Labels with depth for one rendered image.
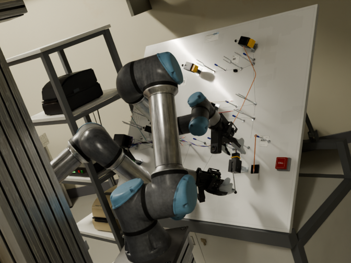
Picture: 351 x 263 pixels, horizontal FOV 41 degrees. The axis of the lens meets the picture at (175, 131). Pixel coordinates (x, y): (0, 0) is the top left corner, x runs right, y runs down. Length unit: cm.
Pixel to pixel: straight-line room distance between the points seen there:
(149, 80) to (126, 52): 354
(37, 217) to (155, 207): 34
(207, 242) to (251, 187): 43
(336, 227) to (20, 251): 152
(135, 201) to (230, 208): 82
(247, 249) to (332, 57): 286
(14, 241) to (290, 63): 145
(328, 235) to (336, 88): 272
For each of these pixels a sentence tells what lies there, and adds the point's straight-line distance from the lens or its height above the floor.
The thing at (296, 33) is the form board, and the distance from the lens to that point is 225.
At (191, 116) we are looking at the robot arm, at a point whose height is 142.
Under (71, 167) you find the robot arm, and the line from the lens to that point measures 182.
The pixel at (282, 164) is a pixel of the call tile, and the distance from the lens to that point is 201.
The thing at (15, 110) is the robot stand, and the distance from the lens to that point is 132.
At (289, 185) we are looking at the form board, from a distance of 201.
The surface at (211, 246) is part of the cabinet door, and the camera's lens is 239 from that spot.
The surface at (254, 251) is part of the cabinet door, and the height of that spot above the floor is 72.
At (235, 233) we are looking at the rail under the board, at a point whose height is 83.
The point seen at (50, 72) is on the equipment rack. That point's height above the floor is 171.
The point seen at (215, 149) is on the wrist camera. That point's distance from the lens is 200.
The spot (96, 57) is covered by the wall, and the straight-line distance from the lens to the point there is 519.
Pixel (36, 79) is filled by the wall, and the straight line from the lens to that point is 560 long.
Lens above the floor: 188
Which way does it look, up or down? 15 degrees down
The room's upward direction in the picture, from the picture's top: 19 degrees counter-clockwise
